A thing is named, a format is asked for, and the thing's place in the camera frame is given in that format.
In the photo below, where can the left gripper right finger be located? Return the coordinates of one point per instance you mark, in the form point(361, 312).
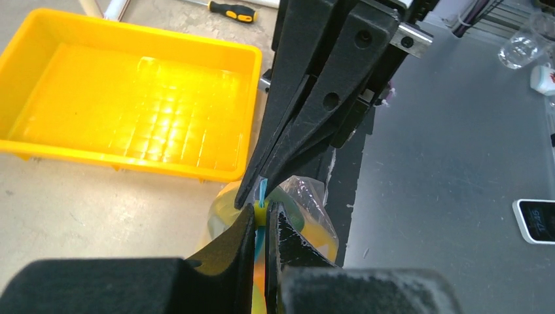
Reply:
point(347, 290)

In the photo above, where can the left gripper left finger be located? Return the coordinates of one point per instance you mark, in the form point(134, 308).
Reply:
point(151, 281)

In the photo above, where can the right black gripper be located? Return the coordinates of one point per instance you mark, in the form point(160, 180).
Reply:
point(326, 54)

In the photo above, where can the clear zip bag blue zipper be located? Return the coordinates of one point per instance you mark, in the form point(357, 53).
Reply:
point(295, 196)

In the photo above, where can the black yellow screwdriver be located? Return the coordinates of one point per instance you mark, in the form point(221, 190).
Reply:
point(239, 13)

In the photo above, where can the clear glass cup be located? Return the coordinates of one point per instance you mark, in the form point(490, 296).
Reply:
point(534, 38)

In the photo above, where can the white mug red print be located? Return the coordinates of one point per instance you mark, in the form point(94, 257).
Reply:
point(542, 80)

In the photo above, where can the yellow plastic tray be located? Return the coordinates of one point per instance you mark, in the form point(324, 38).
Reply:
point(89, 90)

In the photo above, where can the white smartphone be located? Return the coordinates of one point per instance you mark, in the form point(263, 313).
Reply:
point(535, 219)

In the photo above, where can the white pvc pipe frame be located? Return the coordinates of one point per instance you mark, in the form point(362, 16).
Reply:
point(116, 9)

